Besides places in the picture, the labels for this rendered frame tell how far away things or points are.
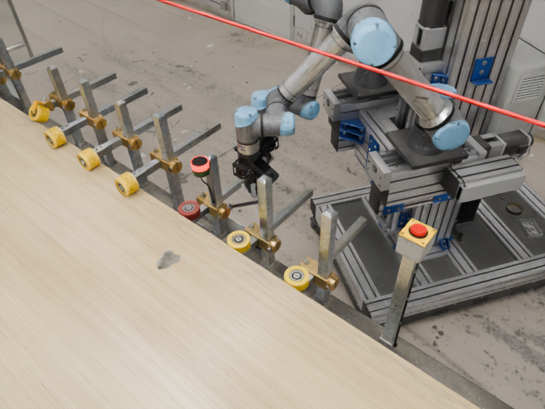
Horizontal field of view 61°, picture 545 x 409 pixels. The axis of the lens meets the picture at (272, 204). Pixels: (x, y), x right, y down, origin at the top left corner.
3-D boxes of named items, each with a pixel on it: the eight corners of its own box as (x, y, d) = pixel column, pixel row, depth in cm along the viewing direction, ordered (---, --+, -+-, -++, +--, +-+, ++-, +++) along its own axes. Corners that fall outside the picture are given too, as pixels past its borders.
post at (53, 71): (85, 149, 240) (52, 63, 207) (88, 152, 238) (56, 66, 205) (79, 152, 238) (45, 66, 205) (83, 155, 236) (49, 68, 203)
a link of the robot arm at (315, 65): (362, -18, 137) (256, 93, 162) (368, -4, 129) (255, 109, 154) (387, 8, 143) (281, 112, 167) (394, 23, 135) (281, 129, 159)
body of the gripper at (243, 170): (246, 165, 169) (245, 139, 161) (264, 175, 165) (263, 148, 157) (233, 176, 165) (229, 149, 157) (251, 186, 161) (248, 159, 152)
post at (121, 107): (146, 187, 216) (119, 96, 183) (151, 191, 214) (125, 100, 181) (139, 191, 214) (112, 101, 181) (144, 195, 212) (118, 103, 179)
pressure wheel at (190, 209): (193, 217, 181) (189, 195, 173) (208, 226, 177) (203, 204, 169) (178, 229, 176) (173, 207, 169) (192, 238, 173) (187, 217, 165)
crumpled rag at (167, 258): (172, 247, 156) (170, 243, 154) (183, 258, 152) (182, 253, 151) (149, 261, 152) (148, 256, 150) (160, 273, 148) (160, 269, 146)
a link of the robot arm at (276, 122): (293, 101, 152) (260, 102, 152) (295, 120, 144) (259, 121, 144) (293, 122, 157) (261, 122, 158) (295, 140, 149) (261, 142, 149)
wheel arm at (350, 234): (358, 222, 176) (360, 214, 173) (366, 226, 175) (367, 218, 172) (288, 296, 152) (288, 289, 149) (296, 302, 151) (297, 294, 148)
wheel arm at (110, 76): (113, 76, 239) (112, 71, 237) (117, 78, 237) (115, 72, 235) (49, 106, 219) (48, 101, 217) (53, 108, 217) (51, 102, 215)
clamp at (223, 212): (207, 200, 184) (205, 191, 181) (231, 214, 178) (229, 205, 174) (196, 208, 181) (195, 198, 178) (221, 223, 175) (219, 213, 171)
